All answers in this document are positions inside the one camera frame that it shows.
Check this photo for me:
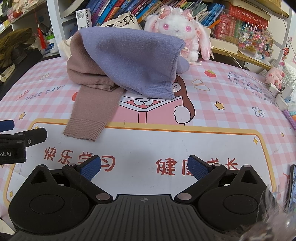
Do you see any olive brown garment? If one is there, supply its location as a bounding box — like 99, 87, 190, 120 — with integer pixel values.
1, 28, 36, 68

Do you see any smartphone at mat edge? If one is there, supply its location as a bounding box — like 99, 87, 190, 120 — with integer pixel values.
286, 164, 296, 212

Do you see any colourful bead decoration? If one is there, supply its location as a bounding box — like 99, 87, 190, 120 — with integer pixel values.
238, 22, 274, 59

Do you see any small pink pig plush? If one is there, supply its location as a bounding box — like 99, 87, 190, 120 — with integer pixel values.
265, 67, 285, 90

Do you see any red tassel ornament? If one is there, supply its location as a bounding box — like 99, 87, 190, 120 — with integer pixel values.
34, 10, 47, 50

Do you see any white charger plug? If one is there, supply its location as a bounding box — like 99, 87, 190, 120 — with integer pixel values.
268, 84, 293, 111

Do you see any white box with barcode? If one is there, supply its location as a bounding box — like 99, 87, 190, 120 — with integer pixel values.
75, 8, 92, 30

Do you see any pink checkered cartoon desk mat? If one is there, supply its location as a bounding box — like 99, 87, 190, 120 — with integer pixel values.
0, 56, 296, 209

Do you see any cream printed garment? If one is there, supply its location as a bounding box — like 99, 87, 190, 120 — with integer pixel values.
58, 12, 142, 60

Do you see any row of colourful books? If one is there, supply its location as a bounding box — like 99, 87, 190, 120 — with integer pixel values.
86, 1, 225, 27

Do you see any pink white bunny plush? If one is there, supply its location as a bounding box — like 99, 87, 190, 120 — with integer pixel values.
144, 5, 214, 62

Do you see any white green tub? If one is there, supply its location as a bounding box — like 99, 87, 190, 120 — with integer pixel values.
46, 34, 59, 54

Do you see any white bookshelf frame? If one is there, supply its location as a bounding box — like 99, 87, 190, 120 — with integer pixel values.
1, 0, 85, 59

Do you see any purple and mauve sweater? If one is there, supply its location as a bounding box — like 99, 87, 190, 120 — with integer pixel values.
64, 27, 189, 141

